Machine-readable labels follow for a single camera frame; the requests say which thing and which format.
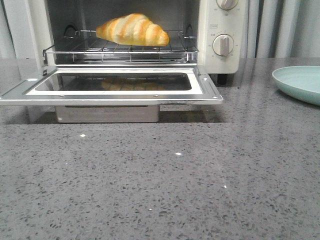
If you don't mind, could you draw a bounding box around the oven glass door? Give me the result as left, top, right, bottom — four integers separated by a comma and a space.
0, 65, 223, 107

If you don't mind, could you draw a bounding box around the striped bread roll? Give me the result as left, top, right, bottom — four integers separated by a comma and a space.
95, 13, 170, 46

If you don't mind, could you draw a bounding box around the white Toshiba toaster oven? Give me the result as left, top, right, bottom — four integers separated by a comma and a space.
0, 0, 246, 123

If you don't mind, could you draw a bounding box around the lower beige oven knob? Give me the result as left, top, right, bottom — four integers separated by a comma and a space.
212, 34, 234, 57

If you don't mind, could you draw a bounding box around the beige oven knob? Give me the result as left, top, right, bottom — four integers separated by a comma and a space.
216, 0, 238, 11
212, 34, 234, 57

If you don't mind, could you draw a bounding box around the upper beige oven knob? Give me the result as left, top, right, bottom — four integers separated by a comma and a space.
216, 0, 238, 11

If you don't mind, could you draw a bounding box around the light green plate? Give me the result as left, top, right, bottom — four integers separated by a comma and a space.
272, 65, 320, 106

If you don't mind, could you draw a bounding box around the metal oven wire rack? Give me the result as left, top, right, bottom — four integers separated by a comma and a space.
42, 30, 199, 65

